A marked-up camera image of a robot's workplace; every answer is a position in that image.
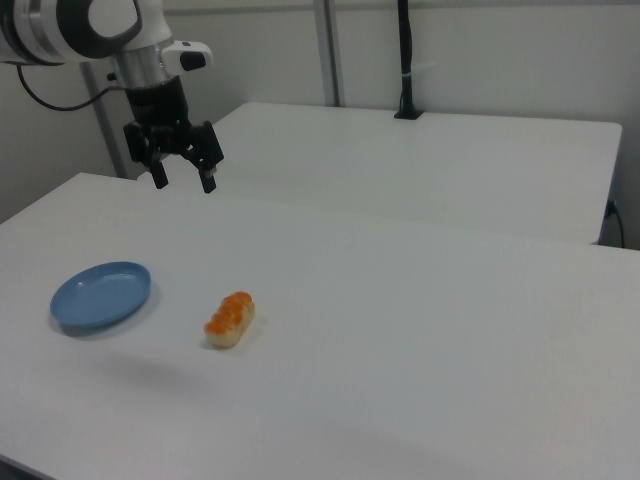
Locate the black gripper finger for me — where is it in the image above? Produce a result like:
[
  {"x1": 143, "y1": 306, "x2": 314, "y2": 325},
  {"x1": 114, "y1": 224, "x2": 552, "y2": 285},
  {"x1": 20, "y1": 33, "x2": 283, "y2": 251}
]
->
[
  {"x1": 182, "y1": 119, "x2": 225, "y2": 195},
  {"x1": 123, "y1": 121, "x2": 169, "y2": 191}
]

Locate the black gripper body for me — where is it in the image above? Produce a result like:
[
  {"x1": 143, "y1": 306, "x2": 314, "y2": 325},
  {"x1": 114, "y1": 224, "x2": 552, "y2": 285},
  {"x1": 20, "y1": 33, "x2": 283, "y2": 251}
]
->
[{"x1": 125, "y1": 74, "x2": 197, "y2": 157}]

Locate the bread with orange topping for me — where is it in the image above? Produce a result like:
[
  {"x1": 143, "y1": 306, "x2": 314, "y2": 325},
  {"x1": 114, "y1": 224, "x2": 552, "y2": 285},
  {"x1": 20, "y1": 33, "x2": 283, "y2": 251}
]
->
[{"x1": 203, "y1": 291, "x2": 257, "y2": 350}]

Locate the blue plate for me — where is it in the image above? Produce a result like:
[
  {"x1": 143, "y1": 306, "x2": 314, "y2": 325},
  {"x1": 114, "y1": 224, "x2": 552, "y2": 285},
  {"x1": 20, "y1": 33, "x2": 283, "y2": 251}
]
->
[{"x1": 49, "y1": 260, "x2": 153, "y2": 337}]

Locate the white side table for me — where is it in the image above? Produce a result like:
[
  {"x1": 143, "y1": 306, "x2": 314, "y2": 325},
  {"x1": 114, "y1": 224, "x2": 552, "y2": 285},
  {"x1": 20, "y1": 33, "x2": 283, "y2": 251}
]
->
[{"x1": 207, "y1": 102, "x2": 624, "y2": 246}]

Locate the grey metal frame post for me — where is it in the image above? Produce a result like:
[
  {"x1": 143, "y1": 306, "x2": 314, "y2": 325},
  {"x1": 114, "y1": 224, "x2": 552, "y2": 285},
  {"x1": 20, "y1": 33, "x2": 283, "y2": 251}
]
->
[
  {"x1": 314, "y1": 0, "x2": 346, "y2": 107},
  {"x1": 82, "y1": 64, "x2": 129, "y2": 180}
]

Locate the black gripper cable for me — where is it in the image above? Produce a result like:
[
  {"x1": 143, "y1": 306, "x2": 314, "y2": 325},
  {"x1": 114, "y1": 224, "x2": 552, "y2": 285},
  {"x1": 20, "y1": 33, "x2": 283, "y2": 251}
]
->
[{"x1": 16, "y1": 62, "x2": 124, "y2": 111}]

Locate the black camera pole with base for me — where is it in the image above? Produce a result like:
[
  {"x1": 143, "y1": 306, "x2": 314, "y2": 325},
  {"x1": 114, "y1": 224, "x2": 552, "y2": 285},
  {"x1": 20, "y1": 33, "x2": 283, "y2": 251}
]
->
[{"x1": 393, "y1": 0, "x2": 426, "y2": 121}]

